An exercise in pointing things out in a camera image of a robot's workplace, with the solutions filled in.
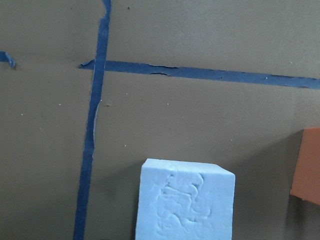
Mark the light blue block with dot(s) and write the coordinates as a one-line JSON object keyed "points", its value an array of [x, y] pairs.
{"points": [[180, 200]]}

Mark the orange foam block right side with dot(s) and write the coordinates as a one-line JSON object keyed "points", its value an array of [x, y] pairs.
{"points": [[306, 178]]}

